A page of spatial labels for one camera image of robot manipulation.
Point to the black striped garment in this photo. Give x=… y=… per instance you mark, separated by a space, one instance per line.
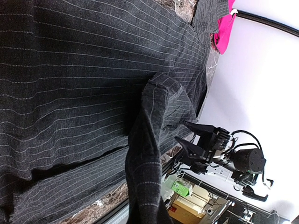
x=89 y=89

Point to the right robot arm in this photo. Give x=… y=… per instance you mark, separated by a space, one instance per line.
x=239 y=152

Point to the red t-shirt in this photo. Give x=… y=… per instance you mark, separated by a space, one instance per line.
x=220 y=40

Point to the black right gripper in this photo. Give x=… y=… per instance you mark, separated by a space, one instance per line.
x=215 y=144

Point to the black frame post right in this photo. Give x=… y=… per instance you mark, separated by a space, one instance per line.
x=268 y=22

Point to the cardboard box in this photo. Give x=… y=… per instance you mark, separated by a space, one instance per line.
x=188 y=210

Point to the green box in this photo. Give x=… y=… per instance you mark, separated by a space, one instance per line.
x=182 y=188

